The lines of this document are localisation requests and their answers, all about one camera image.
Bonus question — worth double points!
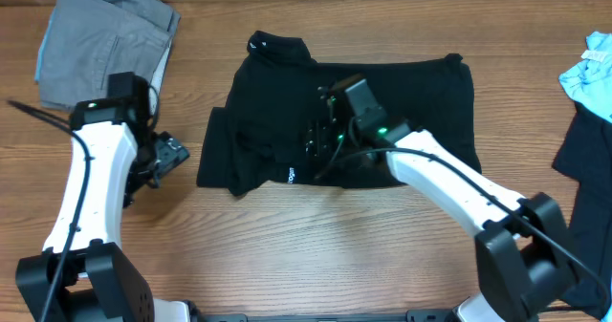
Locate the black Sydrogen t-shirt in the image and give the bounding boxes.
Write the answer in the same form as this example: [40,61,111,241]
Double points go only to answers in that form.
[196,31,481,196]

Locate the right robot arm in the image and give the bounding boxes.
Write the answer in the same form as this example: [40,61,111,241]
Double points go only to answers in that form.
[306,75,579,321]

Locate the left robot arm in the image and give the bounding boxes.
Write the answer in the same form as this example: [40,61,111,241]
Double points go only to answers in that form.
[13,72,198,322]

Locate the folded grey trousers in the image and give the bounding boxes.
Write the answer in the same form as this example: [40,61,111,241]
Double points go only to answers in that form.
[37,0,181,110]

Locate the folded light blue garment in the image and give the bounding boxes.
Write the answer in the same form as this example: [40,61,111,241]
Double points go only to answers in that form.
[34,25,51,83]

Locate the black garment at right edge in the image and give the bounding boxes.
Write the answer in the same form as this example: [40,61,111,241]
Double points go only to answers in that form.
[552,102,612,321]

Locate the light blue shirt right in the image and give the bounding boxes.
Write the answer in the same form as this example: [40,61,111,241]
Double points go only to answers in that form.
[558,32,611,122]

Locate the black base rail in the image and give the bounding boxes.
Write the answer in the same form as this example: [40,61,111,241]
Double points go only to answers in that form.
[193,309,459,322]

